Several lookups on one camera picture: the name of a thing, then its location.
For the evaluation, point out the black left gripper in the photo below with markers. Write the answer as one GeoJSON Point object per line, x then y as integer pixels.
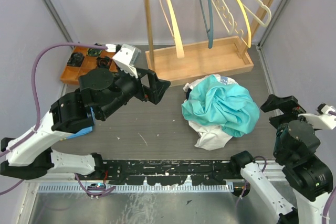
{"type": "Point", "coordinates": [154, 93]}

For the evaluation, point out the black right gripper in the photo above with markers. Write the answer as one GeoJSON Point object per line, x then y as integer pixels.
{"type": "Point", "coordinates": [289, 104]}

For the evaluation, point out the wooden hanger with teal shirt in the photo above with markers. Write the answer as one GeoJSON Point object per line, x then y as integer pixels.
{"type": "Point", "coordinates": [173, 28]}

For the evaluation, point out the teal t shirt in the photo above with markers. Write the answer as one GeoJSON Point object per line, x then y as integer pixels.
{"type": "Point", "coordinates": [229, 106]}

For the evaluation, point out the white t shirt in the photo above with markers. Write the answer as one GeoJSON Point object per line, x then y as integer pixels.
{"type": "Point", "coordinates": [210, 137]}

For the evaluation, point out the cream plastic hanger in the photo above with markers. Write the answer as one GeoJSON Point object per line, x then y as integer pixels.
{"type": "Point", "coordinates": [256, 18]}

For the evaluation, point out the grey blue plastic hanger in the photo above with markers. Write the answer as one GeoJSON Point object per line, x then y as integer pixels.
{"type": "Point", "coordinates": [208, 22]}

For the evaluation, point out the navy t shirt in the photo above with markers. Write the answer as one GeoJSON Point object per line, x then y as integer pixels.
{"type": "Point", "coordinates": [187, 95]}

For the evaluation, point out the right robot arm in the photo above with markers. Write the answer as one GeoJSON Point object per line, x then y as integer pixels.
{"type": "Point", "coordinates": [295, 150]}

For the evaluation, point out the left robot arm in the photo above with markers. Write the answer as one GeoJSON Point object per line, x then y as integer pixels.
{"type": "Point", "coordinates": [30, 156]}

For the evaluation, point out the wooden clothes rack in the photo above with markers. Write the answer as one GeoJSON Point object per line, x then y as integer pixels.
{"type": "Point", "coordinates": [225, 51]}

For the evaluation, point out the rolled dark sock middle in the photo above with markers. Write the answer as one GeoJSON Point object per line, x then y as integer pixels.
{"type": "Point", "coordinates": [103, 62]}

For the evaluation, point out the rolled dark sock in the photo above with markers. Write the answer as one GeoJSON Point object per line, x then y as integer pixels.
{"type": "Point", "coordinates": [103, 62]}
{"type": "Point", "coordinates": [75, 59]}
{"type": "Point", "coordinates": [93, 52]}

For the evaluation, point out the rolled dark sock top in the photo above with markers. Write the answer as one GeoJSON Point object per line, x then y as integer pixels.
{"type": "Point", "coordinates": [93, 52]}

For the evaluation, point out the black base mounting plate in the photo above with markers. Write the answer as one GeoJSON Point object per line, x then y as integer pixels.
{"type": "Point", "coordinates": [163, 172]}

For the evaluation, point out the blue folded cloth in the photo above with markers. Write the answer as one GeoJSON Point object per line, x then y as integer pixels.
{"type": "Point", "coordinates": [85, 130]}

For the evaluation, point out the rolled dark sock left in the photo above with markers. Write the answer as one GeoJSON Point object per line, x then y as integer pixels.
{"type": "Point", "coordinates": [75, 59]}

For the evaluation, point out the wooden compartment tray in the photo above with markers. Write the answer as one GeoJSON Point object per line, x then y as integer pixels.
{"type": "Point", "coordinates": [70, 75]}

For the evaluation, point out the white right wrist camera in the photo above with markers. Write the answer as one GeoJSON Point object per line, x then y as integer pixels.
{"type": "Point", "coordinates": [323, 120]}

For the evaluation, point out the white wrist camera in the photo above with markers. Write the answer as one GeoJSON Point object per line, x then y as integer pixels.
{"type": "Point", "coordinates": [125, 57]}
{"type": "Point", "coordinates": [323, 120]}

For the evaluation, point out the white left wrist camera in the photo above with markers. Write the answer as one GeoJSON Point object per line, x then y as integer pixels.
{"type": "Point", "coordinates": [125, 57]}

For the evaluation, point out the white slotted cable duct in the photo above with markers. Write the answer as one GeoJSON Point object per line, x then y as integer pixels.
{"type": "Point", "coordinates": [186, 188]}

